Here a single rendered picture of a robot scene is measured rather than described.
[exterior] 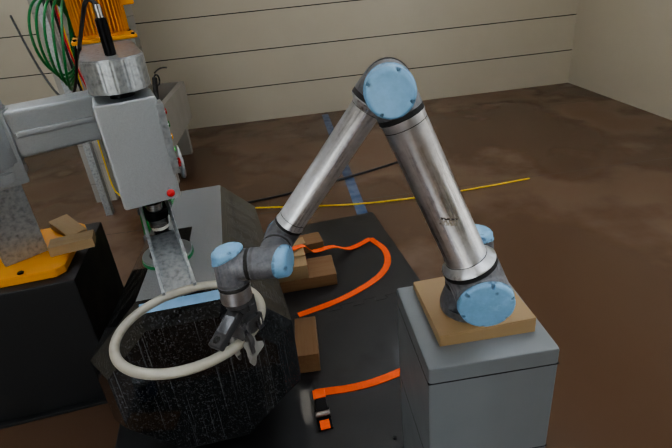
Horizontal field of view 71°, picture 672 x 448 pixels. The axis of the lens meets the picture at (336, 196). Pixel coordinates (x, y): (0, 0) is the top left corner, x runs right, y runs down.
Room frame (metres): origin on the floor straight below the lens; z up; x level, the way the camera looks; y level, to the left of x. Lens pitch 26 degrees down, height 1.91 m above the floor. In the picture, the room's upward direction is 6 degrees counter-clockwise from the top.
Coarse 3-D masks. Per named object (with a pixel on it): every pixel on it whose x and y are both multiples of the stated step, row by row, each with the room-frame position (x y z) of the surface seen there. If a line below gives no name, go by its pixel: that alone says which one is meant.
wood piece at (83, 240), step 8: (80, 232) 2.14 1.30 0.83; (88, 232) 2.13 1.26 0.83; (56, 240) 2.08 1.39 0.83; (64, 240) 2.07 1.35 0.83; (72, 240) 2.06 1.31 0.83; (80, 240) 2.05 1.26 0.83; (88, 240) 2.06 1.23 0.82; (48, 248) 2.00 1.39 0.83; (56, 248) 2.01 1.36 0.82; (64, 248) 2.02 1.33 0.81; (72, 248) 2.03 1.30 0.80; (80, 248) 2.05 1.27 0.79
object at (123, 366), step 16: (176, 288) 1.43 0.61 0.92; (192, 288) 1.44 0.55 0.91; (208, 288) 1.44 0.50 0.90; (144, 304) 1.35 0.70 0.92; (256, 304) 1.27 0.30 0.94; (128, 320) 1.27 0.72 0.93; (112, 336) 1.19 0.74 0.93; (112, 352) 1.10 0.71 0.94; (224, 352) 1.04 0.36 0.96; (128, 368) 1.02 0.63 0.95; (144, 368) 1.01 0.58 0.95; (160, 368) 1.01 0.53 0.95; (176, 368) 1.00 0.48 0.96; (192, 368) 0.99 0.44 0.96
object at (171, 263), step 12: (168, 204) 1.86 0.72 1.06; (144, 216) 1.84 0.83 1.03; (144, 228) 1.72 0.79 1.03; (156, 240) 1.70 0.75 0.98; (168, 240) 1.70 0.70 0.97; (180, 240) 1.65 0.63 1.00; (156, 252) 1.64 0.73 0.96; (168, 252) 1.64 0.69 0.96; (180, 252) 1.64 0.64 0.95; (156, 264) 1.53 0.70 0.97; (168, 264) 1.57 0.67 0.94; (180, 264) 1.57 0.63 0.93; (168, 276) 1.52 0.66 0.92; (180, 276) 1.52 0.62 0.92; (192, 276) 1.47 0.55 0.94; (168, 288) 1.46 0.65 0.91; (168, 300) 1.41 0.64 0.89
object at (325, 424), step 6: (318, 390) 1.68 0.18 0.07; (324, 390) 1.68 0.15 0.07; (318, 396) 1.65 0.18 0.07; (324, 396) 1.65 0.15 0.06; (318, 402) 1.63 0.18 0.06; (324, 402) 1.62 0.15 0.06; (318, 408) 1.60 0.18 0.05; (324, 408) 1.59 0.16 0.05; (318, 414) 1.57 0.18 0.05; (324, 414) 1.57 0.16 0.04; (330, 414) 1.57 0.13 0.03; (318, 420) 1.55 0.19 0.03; (324, 420) 1.55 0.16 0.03; (330, 420) 1.54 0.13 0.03; (318, 426) 1.52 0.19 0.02; (324, 426) 1.51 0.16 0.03; (330, 426) 1.51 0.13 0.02
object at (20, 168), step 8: (0, 104) 2.13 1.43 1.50; (0, 112) 2.06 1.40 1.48; (8, 128) 2.07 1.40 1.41; (8, 136) 2.06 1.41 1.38; (16, 152) 2.06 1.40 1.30; (16, 168) 2.05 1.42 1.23; (24, 168) 2.07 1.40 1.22; (0, 176) 1.99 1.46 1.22; (8, 176) 2.01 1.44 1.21; (16, 176) 2.04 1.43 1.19; (24, 176) 2.06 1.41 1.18; (0, 184) 1.98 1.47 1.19; (8, 184) 2.01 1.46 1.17; (16, 184) 2.03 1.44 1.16
